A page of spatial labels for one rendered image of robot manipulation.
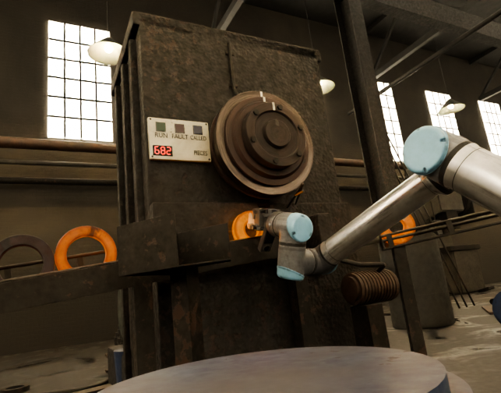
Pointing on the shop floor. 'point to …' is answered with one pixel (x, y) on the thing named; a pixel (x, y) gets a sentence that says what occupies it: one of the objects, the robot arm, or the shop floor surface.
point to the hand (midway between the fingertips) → (250, 225)
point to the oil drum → (423, 285)
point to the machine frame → (137, 27)
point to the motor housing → (369, 304)
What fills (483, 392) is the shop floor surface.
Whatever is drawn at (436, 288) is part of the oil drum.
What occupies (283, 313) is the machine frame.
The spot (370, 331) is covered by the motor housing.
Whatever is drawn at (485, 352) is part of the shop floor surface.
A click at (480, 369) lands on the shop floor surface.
